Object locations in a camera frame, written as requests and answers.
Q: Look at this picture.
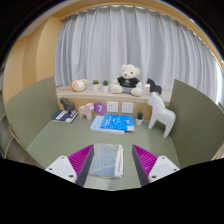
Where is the bright blue book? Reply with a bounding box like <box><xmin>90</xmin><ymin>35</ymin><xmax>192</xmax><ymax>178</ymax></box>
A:
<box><xmin>99</xmin><ymin>113</ymin><xmax>135</xmax><ymax>133</ymax></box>

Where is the navy blue book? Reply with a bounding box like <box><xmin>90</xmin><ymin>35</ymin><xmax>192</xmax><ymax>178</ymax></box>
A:
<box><xmin>51</xmin><ymin>109</ymin><xmax>79</xmax><ymax>124</ymax></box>

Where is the large white wooden horse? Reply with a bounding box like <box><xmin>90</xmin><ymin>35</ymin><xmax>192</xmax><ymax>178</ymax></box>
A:
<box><xmin>147</xmin><ymin>92</ymin><xmax>177</xmax><ymax>139</ymax></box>

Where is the white teddy bear black shirt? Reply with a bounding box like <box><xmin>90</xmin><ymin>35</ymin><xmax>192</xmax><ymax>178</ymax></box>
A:
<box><xmin>110</xmin><ymin>63</ymin><xmax>144</xmax><ymax>98</ymax></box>

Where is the purple round number sign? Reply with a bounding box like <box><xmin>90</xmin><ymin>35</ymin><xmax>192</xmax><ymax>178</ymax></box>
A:
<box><xmin>93</xmin><ymin>101</ymin><xmax>108</xmax><ymax>116</ymax></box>

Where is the white wall socket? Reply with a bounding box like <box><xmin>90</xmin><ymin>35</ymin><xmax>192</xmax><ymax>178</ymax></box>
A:
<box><xmin>121</xmin><ymin>101</ymin><xmax>135</xmax><ymax>115</ymax></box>
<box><xmin>106</xmin><ymin>101</ymin><xmax>119</xmax><ymax>114</ymax></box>

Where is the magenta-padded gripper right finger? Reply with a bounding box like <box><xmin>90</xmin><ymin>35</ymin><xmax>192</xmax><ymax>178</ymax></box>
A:
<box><xmin>131</xmin><ymin>144</ymin><xmax>181</xmax><ymax>187</ymax></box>

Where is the cream and orange plush toy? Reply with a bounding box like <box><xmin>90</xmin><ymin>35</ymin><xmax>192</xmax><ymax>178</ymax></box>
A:
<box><xmin>69</xmin><ymin>78</ymin><xmax>89</xmax><ymax>93</ymax></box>

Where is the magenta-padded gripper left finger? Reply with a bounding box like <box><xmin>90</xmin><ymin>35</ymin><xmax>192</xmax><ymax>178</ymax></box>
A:
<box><xmin>44</xmin><ymin>144</ymin><xmax>95</xmax><ymax>187</ymax></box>

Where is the green desk partition panel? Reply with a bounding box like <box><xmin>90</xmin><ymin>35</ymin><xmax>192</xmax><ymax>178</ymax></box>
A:
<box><xmin>4</xmin><ymin>75</ymin><xmax>62</xmax><ymax>150</ymax></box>
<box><xmin>168</xmin><ymin>78</ymin><xmax>224</xmax><ymax>169</ymax></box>

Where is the white curtain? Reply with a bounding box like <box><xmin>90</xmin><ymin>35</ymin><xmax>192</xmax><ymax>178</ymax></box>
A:
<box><xmin>54</xmin><ymin>4</ymin><xmax>224</xmax><ymax>104</ymax></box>

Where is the small plant in white pot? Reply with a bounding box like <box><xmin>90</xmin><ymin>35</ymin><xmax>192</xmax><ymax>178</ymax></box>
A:
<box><xmin>135</xmin><ymin>110</ymin><xmax>145</xmax><ymax>127</ymax></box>
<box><xmin>91</xmin><ymin>79</ymin><xmax>100</xmax><ymax>91</ymax></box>
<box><xmin>101</xmin><ymin>79</ymin><xmax>110</xmax><ymax>93</ymax></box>

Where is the light blue book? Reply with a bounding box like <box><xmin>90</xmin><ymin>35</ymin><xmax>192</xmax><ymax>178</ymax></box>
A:
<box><xmin>89</xmin><ymin>115</ymin><xmax>126</xmax><ymax>135</ymax></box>

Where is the dark grey wooden horse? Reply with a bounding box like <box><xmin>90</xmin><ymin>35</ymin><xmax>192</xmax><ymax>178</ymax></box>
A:
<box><xmin>59</xmin><ymin>96</ymin><xmax>77</xmax><ymax>116</ymax></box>

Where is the wooden ledge shelf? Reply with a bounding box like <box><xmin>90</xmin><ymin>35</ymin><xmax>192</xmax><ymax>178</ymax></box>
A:
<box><xmin>56</xmin><ymin>84</ymin><xmax>173</xmax><ymax>124</ymax></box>

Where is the pink wooden horse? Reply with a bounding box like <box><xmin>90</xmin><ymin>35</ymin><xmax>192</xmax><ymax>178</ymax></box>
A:
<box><xmin>78</xmin><ymin>102</ymin><xmax>95</xmax><ymax>121</ymax></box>

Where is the small black wooden horse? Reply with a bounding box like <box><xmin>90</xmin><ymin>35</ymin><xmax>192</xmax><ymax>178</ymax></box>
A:
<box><xmin>146</xmin><ymin>77</ymin><xmax>163</xmax><ymax>95</ymax></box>

